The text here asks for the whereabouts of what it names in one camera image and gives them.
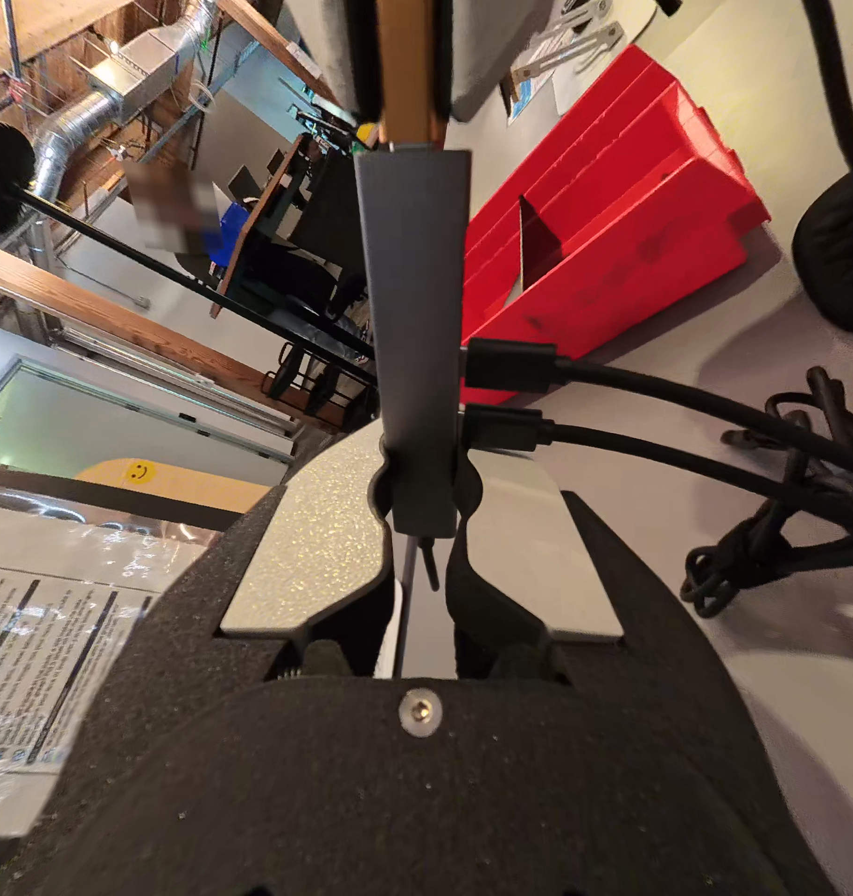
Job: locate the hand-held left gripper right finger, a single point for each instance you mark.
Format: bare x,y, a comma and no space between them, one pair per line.
545,560

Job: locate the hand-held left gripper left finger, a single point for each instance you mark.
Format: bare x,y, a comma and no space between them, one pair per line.
307,546

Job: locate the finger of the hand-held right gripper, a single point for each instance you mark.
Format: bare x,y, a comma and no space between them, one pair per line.
489,42
328,42

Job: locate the grey usb hub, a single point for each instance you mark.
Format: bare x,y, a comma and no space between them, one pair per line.
412,315

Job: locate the paper sheet with blue print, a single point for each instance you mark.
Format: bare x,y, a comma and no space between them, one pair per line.
531,98

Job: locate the black partition panel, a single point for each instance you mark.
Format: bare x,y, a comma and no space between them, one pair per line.
328,217

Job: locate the yellow smiley sticker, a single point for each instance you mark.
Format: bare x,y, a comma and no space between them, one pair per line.
141,471

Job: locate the black display board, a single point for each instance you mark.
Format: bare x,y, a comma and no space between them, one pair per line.
118,505

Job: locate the wooden-top office desk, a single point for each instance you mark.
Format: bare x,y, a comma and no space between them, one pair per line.
258,231

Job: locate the red plastic bin stack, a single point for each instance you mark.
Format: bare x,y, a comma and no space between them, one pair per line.
608,245

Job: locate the laminated instruction sheet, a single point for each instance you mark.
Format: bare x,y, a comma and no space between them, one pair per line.
48,630

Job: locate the wooden beam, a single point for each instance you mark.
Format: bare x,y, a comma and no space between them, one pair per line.
83,301

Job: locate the black gooseneck stand base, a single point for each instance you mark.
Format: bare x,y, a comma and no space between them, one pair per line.
839,245

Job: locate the metal bracket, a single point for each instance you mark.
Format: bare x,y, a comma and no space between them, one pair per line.
580,10
573,52

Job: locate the silver ventilation duct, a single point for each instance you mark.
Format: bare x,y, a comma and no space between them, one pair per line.
69,133

